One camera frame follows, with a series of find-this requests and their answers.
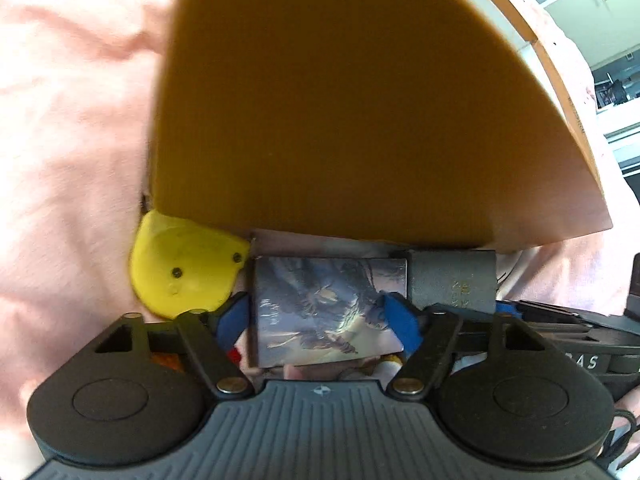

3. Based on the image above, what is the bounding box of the dark grey case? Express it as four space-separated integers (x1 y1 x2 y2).
410 249 497 312

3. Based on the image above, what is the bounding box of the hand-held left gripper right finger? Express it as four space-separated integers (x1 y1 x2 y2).
382 291 548 402

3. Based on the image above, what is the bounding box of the orange knitted ball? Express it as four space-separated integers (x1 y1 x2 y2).
150 352 183 371

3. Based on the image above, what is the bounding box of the black cable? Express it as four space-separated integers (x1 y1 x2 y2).
599 407 640 476

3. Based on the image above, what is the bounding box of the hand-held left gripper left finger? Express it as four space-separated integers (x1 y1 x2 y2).
95 290 253 401

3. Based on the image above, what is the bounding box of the orange cardboard box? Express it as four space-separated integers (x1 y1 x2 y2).
150 0 615 253

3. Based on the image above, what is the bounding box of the pink blanket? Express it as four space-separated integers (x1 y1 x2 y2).
0 0 640 480

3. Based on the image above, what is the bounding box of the yellow plastic object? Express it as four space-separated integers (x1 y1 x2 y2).
129 210 253 320

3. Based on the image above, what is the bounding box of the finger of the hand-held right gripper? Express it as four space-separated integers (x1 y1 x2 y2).
495 299 608 335

